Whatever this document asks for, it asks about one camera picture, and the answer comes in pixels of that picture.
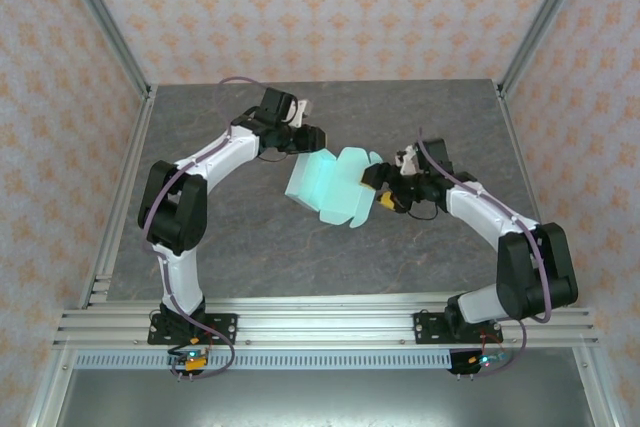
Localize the light blue paper box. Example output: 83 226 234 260
283 146 384 232

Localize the grey metal panel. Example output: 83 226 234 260
49 369 601 427

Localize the circuit board with yellow connector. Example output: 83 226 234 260
167 348 211 382

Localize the aluminium table side rail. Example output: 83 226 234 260
496 81 591 311
79 85 159 309

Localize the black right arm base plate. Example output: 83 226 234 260
413 311 504 347

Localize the aluminium mounting rail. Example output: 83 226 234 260
52 296 600 349

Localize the grey slotted cable duct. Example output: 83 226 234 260
73 349 456 371

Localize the circuit board with black bracket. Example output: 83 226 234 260
448 346 511 379

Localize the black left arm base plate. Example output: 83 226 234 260
147 313 239 347

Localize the aluminium frame post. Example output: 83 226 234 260
497 0 599 98
52 0 154 101

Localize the aluminium frame leg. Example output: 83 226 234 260
24 346 79 427
572 346 624 427

